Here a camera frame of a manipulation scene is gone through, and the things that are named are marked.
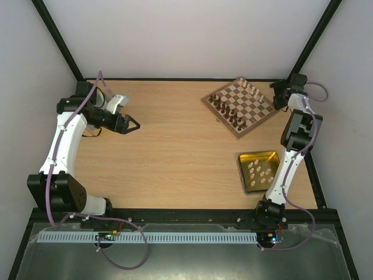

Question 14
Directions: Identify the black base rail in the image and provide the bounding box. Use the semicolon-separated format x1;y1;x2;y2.
27;208;342;231

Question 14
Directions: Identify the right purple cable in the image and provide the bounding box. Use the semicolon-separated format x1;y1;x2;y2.
259;82;329;252

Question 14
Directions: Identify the black aluminium frame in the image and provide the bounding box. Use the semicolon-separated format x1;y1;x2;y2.
0;0;373;280

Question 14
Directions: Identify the white slotted cable duct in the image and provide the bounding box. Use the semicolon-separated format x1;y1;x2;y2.
36;232;257;244

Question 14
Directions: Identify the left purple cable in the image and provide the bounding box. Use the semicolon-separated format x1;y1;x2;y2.
45;70;149;270

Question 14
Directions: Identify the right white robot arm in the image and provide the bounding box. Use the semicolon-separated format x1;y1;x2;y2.
254;73;323;229

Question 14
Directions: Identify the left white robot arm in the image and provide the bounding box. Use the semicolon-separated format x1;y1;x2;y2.
27;82;140;225

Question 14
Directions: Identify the wooden chess board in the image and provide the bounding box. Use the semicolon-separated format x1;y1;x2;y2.
201;77;278;139

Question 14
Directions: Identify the purple cable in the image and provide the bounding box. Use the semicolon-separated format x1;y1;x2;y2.
45;70;149;270
259;82;329;252

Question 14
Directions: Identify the gold tin with pieces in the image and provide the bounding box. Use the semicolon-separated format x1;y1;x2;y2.
237;150;280;195

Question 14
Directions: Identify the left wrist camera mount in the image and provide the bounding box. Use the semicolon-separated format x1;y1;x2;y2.
105;94;129;114

